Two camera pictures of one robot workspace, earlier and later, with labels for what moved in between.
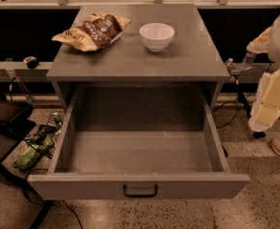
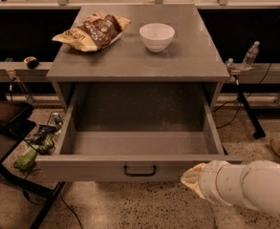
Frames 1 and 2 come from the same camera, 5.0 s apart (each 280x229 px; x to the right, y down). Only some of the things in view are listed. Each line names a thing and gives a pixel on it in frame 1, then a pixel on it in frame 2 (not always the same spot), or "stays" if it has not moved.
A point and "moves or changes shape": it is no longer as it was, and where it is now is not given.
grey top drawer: (138, 141) moves or changes shape
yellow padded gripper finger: (261, 43) to (191, 179)
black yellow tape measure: (32, 62) stays
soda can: (56, 118) stays
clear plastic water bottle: (248, 60) stays
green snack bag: (44, 144) stays
